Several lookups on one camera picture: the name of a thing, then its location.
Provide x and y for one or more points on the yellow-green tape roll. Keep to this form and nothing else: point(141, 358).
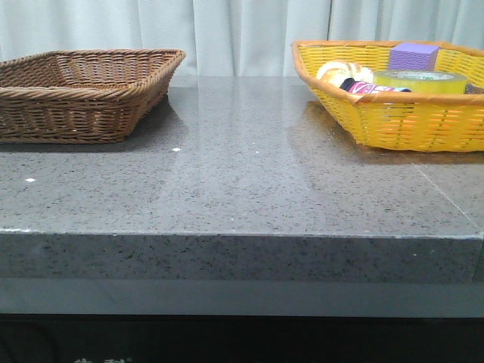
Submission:
point(423, 81)

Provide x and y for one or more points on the white and tan bread roll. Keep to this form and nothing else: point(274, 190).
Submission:
point(336, 72)

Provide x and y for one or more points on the black pink labelled bottle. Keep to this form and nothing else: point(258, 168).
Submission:
point(353, 86)

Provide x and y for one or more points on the white curtain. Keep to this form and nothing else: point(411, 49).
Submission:
point(230, 38)

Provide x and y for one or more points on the yellow woven plastic basket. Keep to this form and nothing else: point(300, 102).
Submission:
point(390, 120)

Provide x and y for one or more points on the brown wicker basket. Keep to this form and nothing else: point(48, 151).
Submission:
point(83, 96)

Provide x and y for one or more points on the purple foam cube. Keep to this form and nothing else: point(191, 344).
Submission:
point(413, 56)

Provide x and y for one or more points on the brown dried leaf toy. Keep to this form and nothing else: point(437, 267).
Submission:
point(472, 89)

